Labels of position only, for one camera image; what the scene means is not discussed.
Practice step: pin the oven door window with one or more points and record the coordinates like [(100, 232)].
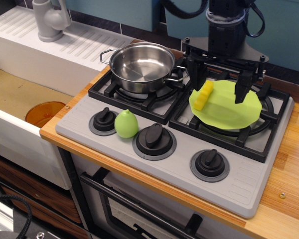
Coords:
[(130, 224)]

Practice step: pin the green plate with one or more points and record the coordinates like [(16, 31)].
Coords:
[(220, 110)]

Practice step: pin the black stove knob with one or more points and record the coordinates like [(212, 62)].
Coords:
[(103, 122), (209, 166), (154, 143)]

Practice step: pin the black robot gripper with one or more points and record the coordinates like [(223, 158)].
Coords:
[(224, 42)]

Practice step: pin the black oven door handle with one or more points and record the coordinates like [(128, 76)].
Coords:
[(187, 233)]

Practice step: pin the stainless steel pot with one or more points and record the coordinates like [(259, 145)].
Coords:
[(142, 67)]

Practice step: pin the black middle stove knob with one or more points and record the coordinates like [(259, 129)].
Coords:
[(154, 143)]

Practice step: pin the black left burner grate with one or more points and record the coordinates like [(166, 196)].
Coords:
[(157, 106)]

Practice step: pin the small green pear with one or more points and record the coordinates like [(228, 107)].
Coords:
[(126, 124)]

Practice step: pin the black right stove knob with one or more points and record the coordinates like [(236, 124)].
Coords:
[(209, 166)]

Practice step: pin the white toy sink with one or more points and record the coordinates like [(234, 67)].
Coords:
[(32, 72)]

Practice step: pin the grey toy stove top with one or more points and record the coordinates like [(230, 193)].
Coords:
[(240, 192)]

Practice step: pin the black right burner grate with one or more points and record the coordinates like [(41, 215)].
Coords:
[(259, 141)]

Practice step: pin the grey toy faucet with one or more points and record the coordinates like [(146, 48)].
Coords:
[(50, 22)]

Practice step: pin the black burner grate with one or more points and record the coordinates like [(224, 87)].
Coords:
[(259, 141), (157, 106)]

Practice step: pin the black left stove knob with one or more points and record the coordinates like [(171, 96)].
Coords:
[(103, 122)]

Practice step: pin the wooden drawer fronts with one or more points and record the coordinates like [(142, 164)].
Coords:
[(50, 204)]

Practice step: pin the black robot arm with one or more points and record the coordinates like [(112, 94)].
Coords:
[(230, 12)]

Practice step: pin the orange plastic cup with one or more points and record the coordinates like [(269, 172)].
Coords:
[(42, 113)]

